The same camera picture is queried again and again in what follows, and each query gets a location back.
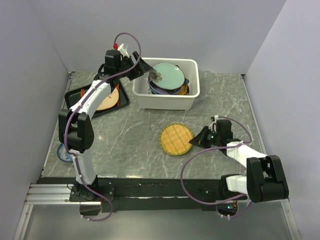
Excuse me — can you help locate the orange plastic utensil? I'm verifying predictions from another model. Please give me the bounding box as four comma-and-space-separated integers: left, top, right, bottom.
117, 83, 122, 107

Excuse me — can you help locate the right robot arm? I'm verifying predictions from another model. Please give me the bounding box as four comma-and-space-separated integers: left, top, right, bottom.
189, 115, 289, 203

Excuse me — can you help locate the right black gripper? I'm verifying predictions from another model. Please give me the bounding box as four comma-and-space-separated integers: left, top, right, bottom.
190, 125, 222, 149

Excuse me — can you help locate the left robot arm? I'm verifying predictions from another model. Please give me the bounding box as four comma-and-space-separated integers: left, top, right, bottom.
58, 49, 152, 201

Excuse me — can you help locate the blue white patterned bowl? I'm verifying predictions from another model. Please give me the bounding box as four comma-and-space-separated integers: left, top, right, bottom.
56, 143, 73, 163

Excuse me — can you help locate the purple plastic plate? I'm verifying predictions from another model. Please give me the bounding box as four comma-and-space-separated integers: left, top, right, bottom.
148, 78, 181, 95

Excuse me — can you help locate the blue polka dot plate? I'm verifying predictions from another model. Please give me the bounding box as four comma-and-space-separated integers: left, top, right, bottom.
149, 86, 181, 95

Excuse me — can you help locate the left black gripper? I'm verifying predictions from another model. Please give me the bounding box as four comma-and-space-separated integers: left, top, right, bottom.
116, 51, 154, 81

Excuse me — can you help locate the yellow polka dot plate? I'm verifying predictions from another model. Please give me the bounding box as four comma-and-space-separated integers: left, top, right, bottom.
177, 84, 190, 96

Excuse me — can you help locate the white plastic bin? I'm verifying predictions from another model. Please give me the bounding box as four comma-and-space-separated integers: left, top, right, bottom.
132, 57, 200, 111

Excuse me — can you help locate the light green saucer plate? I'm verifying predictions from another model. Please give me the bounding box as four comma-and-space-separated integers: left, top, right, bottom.
149, 63, 185, 90

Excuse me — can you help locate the purple cable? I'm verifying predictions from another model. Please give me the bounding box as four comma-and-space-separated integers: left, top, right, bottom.
63, 31, 143, 223
180, 115, 253, 218

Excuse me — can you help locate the beige bird plate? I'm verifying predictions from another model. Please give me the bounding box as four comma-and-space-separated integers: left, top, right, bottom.
96, 88, 120, 111

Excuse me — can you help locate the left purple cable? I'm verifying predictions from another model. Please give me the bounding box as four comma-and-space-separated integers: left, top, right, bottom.
63, 31, 143, 223

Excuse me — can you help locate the yellow woven bamboo plate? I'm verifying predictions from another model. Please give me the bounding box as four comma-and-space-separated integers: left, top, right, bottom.
159, 123, 194, 156

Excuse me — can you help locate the blue star shaped dish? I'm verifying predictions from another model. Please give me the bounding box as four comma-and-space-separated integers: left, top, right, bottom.
175, 65, 190, 87

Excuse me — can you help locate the orange plastic fork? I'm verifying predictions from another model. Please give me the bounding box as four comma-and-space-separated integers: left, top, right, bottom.
80, 89, 85, 98

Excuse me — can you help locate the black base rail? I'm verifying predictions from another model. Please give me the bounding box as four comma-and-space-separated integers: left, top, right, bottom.
69, 178, 247, 213

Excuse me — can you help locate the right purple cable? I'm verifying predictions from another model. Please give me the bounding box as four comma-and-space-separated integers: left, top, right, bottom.
180, 115, 253, 218

